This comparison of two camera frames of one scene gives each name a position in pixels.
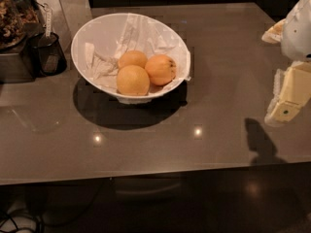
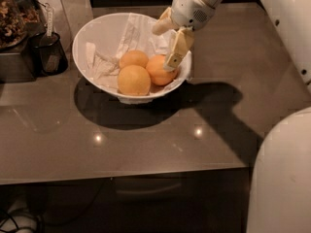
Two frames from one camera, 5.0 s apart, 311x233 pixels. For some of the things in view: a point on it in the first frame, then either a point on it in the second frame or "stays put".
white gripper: x=298 y=31 to x=190 y=11
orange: x=132 y=80 stays put
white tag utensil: x=49 y=18 stays put
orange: x=160 y=69 stays put
